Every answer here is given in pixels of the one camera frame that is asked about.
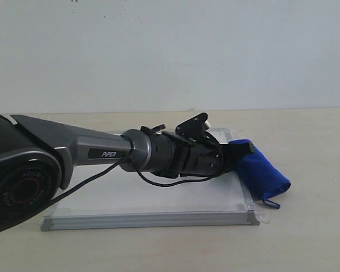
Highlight white board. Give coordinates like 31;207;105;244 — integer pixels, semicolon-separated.
40;127;261;232

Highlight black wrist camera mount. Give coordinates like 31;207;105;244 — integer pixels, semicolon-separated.
175;112;210;139

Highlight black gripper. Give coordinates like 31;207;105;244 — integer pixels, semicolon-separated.
184;133;255;177

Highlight blue cloth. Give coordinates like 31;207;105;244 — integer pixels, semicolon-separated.
230;139;291;209

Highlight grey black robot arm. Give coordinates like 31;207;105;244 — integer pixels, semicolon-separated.
0;113;256;232

